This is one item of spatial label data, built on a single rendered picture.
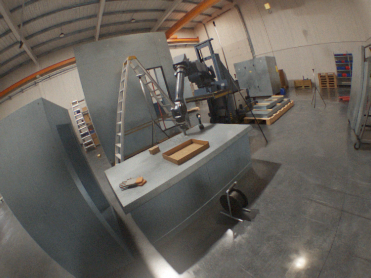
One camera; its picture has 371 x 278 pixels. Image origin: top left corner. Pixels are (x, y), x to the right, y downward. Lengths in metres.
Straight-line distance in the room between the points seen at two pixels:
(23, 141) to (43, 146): 0.16
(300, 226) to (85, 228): 1.79
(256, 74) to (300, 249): 7.96
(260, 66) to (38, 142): 8.35
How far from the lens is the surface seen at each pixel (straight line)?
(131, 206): 1.20
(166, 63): 4.54
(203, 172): 1.56
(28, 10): 10.08
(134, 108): 3.96
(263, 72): 8.32
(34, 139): 1.15
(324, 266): 1.48
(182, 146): 1.78
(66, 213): 1.28
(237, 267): 1.38
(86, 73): 3.98
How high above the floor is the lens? 1.28
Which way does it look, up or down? 18 degrees down
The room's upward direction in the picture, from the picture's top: 16 degrees counter-clockwise
